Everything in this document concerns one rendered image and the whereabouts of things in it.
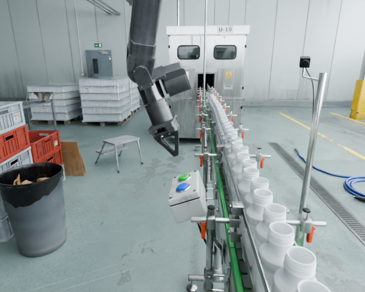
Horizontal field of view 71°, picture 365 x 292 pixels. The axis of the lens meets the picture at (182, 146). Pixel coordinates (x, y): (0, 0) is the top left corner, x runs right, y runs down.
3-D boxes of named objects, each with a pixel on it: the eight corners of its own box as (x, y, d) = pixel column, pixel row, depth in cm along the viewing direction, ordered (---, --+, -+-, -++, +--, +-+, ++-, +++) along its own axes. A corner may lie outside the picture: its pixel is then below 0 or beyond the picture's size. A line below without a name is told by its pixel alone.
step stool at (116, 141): (119, 155, 429) (117, 131, 417) (143, 164, 392) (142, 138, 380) (94, 163, 395) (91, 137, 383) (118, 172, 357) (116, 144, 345)
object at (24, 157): (-3, 195, 201) (-9, 169, 195) (-58, 196, 199) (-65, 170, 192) (35, 167, 260) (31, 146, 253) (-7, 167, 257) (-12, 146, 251)
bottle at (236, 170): (251, 210, 75) (256, 157, 70) (230, 210, 75) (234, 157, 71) (247, 200, 81) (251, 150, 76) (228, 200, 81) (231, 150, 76)
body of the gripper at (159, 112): (178, 120, 71) (168, 94, 69) (175, 128, 61) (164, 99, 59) (156, 127, 72) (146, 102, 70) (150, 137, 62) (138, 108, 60)
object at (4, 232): (7, 243, 214) (2, 219, 207) (-43, 244, 212) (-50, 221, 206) (42, 205, 272) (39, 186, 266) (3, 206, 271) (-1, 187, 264)
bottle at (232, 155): (244, 192, 86) (247, 145, 82) (226, 191, 87) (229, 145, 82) (241, 184, 92) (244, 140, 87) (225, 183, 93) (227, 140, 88)
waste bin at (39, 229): (55, 263, 191) (42, 186, 172) (-2, 261, 193) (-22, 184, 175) (81, 227, 234) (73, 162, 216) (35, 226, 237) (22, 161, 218)
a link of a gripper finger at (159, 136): (188, 146, 73) (176, 116, 70) (188, 154, 66) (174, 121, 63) (166, 153, 74) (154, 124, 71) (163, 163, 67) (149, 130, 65)
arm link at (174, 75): (128, 53, 61) (130, 70, 55) (173, 36, 61) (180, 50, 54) (146, 93, 70) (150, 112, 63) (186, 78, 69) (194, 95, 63)
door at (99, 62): (115, 105, 1031) (110, 49, 970) (90, 104, 1036) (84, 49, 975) (115, 104, 1040) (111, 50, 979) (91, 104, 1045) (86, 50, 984)
